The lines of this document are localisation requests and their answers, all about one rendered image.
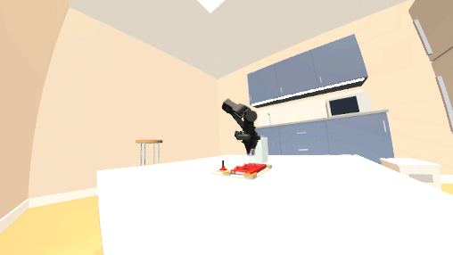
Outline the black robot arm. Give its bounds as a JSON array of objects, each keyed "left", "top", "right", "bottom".
[{"left": 221, "top": 98, "right": 258, "bottom": 140}]

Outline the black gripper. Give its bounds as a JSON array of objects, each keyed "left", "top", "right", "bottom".
[{"left": 237, "top": 124, "right": 261, "bottom": 154}]

